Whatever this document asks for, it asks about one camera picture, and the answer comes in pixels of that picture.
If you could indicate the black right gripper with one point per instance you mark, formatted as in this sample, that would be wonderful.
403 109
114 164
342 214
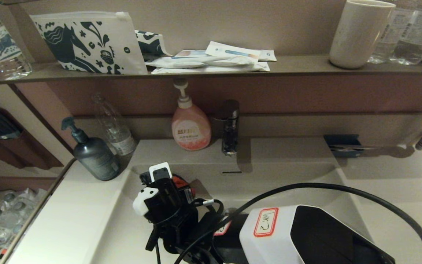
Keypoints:
176 220

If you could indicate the orange fluffy cloth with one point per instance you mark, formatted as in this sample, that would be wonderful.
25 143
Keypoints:
177 180

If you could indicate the chrome faucet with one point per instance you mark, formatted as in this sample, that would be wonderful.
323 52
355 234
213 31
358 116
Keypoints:
230 132

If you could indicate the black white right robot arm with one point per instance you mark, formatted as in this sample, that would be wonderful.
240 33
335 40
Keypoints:
306 238

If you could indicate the white sink basin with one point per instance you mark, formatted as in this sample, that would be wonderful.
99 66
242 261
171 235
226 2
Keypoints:
288 165

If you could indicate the pink soap pump bottle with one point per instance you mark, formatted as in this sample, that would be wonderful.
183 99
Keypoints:
191 124

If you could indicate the dark green pump bottle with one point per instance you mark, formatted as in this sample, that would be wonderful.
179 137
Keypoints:
96 158

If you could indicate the empty clear plastic bottle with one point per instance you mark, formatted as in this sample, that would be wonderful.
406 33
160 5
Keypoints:
117 132

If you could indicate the flat white plastic packet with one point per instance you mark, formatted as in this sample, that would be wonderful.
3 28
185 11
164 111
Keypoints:
214 69

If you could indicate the white packet orange blue print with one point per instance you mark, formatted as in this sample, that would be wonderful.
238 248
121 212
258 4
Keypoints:
189 54

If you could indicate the bag of clear plastic bottles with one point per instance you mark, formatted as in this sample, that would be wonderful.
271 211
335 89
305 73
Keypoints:
9 216

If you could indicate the small folded blue print pouch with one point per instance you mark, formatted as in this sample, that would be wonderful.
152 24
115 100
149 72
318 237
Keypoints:
150 44

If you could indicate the white toothbrush packet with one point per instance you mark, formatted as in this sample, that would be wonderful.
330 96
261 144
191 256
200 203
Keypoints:
231 51

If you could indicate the dark soap tray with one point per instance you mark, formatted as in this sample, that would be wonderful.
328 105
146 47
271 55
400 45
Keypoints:
341 140

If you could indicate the white pouch blue horse print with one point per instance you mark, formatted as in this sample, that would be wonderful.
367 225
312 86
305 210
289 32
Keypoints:
123 36

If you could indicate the water bottle blue horse label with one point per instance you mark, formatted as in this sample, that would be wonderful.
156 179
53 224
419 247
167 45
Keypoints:
0 46

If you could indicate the beige ceramic cup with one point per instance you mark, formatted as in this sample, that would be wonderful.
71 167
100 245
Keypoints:
359 33

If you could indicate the clear water bottle white label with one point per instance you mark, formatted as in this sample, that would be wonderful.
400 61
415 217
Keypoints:
385 40
416 36

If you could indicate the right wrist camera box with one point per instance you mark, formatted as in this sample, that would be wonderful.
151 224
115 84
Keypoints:
144 201

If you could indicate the brown wall shelf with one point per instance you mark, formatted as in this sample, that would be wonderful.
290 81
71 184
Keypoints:
299 64

